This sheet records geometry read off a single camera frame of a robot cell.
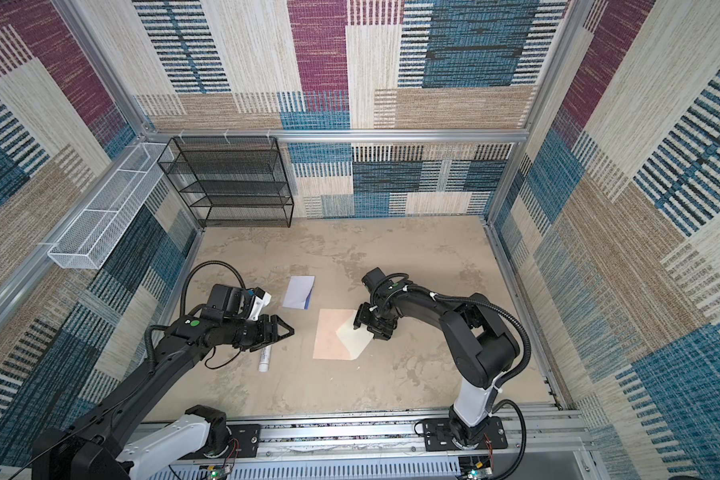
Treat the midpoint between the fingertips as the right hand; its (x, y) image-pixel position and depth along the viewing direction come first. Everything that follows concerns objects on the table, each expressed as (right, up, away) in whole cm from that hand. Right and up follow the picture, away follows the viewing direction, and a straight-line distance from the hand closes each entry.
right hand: (363, 333), depth 89 cm
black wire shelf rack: (-48, +49, +20) cm, 71 cm away
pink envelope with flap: (-8, -2, +2) cm, 9 cm away
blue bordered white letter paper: (-22, +10, +13) cm, 27 cm away
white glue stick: (-27, -6, -4) cm, 28 cm away
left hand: (-20, +4, -11) cm, 23 cm away
